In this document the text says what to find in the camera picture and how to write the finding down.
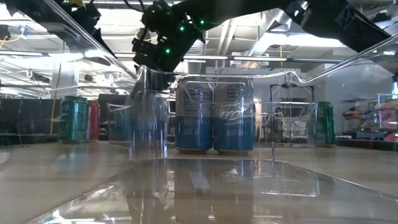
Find cluttered background workbench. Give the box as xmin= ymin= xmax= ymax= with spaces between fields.
xmin=338 ymin=93 xmax=398 ymax=144

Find red Fanta soda can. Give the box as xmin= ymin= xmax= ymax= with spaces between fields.
xmin=88 ymin=100 xmax=101 ymax=141

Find ceiling light track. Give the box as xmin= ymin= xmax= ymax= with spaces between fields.
xmin=0 ymin=49 xmax=346 ymax=63

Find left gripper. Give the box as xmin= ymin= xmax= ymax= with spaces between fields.
xmin=4 ymin=0 xmax=118 ymax=58

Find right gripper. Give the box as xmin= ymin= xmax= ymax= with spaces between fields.
xmin=132 ymin=30 xmax=201 ymax=93

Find clear plastic bin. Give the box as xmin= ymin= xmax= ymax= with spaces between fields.
xmin=107 ymin=101 xmax=172 ymax=147
xmin=0 ymin=0 xmax=398 ymax=224

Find green Sprite soda can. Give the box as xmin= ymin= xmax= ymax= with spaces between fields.
xmin=60 ymin=95 xmax=90 ymax=143
xmin=315 ymin=101 xmax=337 ymax=146

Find black partition panel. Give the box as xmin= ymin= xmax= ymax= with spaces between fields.
xmin=0 ymin=98 xmax=131 ymax=141

